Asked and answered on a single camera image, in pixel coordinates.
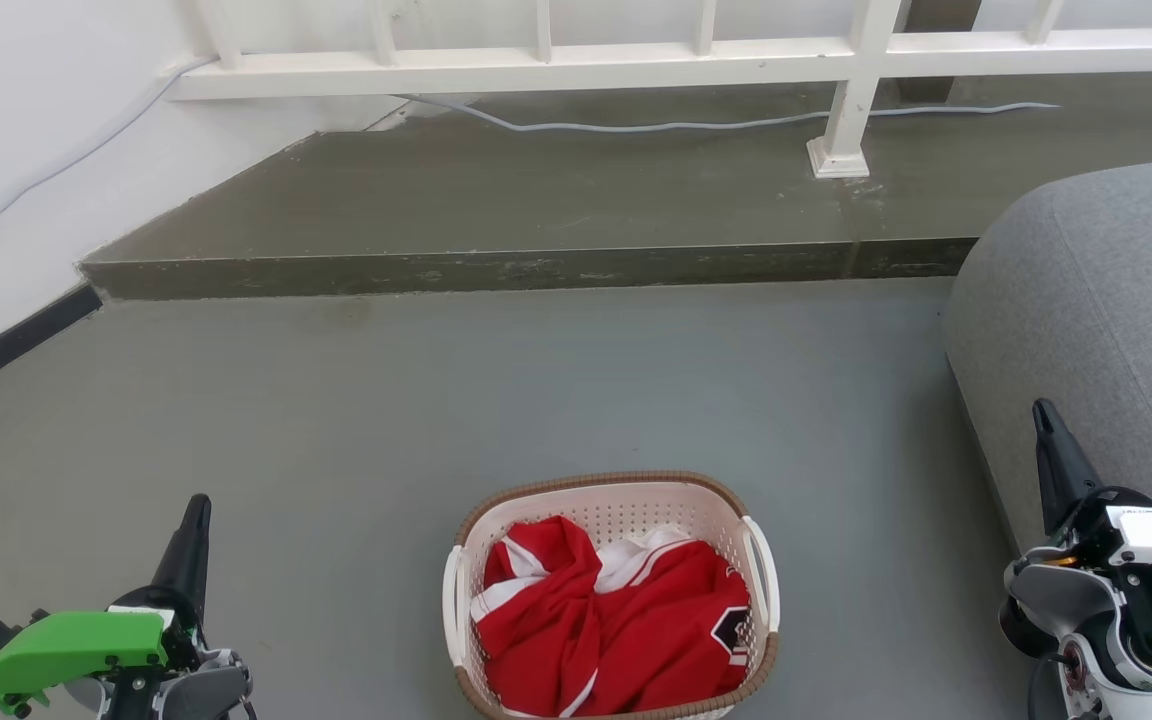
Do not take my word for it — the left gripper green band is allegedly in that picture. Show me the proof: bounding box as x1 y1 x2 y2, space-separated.
0 493 213 715

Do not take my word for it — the cream perforated plastic laundry basket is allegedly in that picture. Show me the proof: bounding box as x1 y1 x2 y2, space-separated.
441 470 782 720

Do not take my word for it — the grey fabric sofa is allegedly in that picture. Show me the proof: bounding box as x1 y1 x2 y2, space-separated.
941 157 1152 561

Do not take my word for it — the red and white garment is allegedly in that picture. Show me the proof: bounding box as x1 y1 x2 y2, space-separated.
471 515 752 719

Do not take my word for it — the raised grey concrete step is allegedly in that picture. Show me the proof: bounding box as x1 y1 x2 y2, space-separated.
78 72 1152 302

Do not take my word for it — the white metal railing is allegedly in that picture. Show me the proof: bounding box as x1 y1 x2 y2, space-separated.
164 0 1152 181

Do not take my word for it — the black wall baseboard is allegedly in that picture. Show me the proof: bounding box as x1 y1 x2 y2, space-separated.
0 283 104 409

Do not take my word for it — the thin white cable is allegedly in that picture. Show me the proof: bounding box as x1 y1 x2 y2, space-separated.
0 58 1065 263

